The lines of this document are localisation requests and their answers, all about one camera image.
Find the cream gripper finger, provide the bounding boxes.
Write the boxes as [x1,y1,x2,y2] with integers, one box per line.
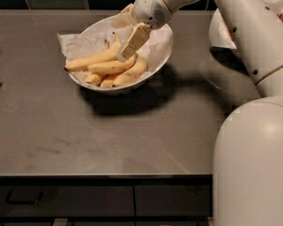
[111,4,139,28]
[116,23,152,62]

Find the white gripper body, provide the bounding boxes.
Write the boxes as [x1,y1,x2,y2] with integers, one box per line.
[133,0,172,30]

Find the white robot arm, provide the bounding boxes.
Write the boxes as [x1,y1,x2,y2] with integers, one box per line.
[112,0,283,226]

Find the right lower banana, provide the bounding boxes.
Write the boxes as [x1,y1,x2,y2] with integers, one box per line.
[112,56,148,88]

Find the white paper in banana bowl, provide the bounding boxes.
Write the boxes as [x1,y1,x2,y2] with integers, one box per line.
[57,14,172,84]

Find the white banana bowl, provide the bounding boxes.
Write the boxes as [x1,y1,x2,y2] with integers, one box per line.
[65,14,174,96]

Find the small orange-tinted banana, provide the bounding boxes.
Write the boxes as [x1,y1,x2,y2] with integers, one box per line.
[100,73,118,89]

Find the small left banana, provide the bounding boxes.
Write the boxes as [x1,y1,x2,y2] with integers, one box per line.
[85,73,106,86]

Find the long top banana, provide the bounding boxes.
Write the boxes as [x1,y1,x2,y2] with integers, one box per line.
[64,32,121,72]

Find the white strawberry bowl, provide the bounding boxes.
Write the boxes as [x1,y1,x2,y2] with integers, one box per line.
[208,9,237,50]

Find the white paper in strawberry bowl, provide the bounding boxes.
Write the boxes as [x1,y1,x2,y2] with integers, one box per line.
[217,16,236,49]

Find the right dark drawer front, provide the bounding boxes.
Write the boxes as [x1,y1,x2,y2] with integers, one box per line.
[135,185,211,217]

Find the dark drawer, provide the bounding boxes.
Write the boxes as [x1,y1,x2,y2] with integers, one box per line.
[0,186,134,218]
[135,185,211,217]

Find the left dark drawer front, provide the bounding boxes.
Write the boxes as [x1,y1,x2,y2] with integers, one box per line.
[0,186,134,218]

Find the left drawer black handle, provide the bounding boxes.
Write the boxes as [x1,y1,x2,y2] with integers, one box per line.
[6,187,43,205]

